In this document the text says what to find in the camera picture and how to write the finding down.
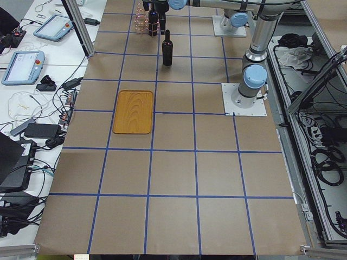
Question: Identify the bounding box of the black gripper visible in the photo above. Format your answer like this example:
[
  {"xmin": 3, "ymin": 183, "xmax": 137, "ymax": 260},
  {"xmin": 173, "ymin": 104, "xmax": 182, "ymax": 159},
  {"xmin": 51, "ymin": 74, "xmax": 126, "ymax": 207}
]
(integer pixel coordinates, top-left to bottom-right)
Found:
[{"xmin": 142, "ymin": 0, "xmax": 169, "ymax": 35}]

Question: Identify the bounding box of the dark wine bottle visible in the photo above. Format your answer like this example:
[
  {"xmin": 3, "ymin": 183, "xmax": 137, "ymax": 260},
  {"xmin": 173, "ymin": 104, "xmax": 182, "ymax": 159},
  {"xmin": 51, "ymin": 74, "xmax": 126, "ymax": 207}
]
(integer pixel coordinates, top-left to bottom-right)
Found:
[
  {"xmin": 162, "ymin": 29, "xmax": 173, "ymax": 66},
  {"xmin": 148, "ymin": 9, "xmax": 158, "ymax": 37}
]

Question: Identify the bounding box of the wooden tray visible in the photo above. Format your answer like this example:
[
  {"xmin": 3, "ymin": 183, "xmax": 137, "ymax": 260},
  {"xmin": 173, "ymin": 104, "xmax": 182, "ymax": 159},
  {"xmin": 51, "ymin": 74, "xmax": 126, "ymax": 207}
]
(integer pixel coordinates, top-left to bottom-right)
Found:
[{"xmin": 113, "ymin": 90, "xmax": 153, "ymax": 134}]

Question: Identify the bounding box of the teach pendant far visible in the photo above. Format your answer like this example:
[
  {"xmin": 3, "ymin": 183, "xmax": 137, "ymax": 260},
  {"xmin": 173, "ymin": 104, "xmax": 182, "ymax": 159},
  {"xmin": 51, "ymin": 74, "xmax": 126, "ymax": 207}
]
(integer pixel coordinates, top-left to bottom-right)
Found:
[{"xmin": 33, "ymin": 15, "xmax": 74, "ymax": 42}]

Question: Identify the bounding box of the teach pendant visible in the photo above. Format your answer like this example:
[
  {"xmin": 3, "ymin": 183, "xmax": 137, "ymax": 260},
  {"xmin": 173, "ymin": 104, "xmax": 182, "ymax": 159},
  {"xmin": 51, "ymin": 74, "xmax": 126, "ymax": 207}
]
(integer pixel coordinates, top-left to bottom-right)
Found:
[
  {"xmin": 33, "ymin": 15, "xmax": 74, "ymax": 42},
  {"xmin": 1, "ymin": 50, "xmax": 45, "ymax": 86}
]

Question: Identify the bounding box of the teach pendant near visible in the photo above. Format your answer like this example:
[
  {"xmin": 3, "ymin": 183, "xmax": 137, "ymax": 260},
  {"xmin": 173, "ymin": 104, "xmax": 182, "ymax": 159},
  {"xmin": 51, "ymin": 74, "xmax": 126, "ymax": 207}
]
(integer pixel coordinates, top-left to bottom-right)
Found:
[{"xmin": 1, "ymin": 50, "xmax": 45, "ymax": 86}]

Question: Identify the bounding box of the black power adapter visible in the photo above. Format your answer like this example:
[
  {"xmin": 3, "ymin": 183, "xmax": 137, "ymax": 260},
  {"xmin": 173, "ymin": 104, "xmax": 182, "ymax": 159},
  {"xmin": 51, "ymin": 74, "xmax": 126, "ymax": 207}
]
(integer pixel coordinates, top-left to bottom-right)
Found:
[{"xmin": 24, "ymin": 123, "xmax": 61, "ymax": 139}]

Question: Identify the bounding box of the black laptop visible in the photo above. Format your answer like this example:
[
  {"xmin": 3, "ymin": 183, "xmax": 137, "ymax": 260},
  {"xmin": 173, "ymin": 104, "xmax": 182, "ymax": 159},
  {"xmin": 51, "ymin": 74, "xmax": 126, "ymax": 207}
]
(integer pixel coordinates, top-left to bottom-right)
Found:
[{"xmin": 1, "ymin": 133, "xmax": 36, "ymax": 193}]

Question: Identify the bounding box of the copper wire bottle basket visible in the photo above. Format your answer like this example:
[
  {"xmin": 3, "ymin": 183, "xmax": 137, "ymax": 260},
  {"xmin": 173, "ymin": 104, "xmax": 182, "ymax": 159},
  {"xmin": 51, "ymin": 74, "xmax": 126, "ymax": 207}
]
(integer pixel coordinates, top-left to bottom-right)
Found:
[{"xmin": 134, "ymin": 3, "xmax": 159, "ymax": 34}]

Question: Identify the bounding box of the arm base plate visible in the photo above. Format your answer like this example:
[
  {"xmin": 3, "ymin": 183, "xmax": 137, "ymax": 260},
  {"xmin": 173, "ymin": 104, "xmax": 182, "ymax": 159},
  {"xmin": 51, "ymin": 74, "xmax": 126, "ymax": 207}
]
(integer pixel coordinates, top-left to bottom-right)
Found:
[
  {"xmin": 212, "ymin": 12, "xmax": 248, "ymax": 37},
  {"xmin": 221, "ymin": 83, "xmax": 267, "ymax": 116}
]

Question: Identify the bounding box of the aluminium frame post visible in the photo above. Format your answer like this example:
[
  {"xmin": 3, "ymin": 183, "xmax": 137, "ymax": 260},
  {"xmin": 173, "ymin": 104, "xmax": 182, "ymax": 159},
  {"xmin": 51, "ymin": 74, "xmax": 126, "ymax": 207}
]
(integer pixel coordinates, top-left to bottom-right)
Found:
[{"xmin": 61, "ymin": 0, "xmax": 95, "ymax": 58}]

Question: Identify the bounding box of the side cable cabinet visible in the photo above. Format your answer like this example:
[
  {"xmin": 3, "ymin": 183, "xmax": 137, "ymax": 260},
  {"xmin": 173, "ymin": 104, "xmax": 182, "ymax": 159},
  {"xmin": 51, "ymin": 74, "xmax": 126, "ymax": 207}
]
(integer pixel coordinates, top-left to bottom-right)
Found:
[{"xmin": 268, "ymin": 1, "xmax": 346, "ymax": 249}]

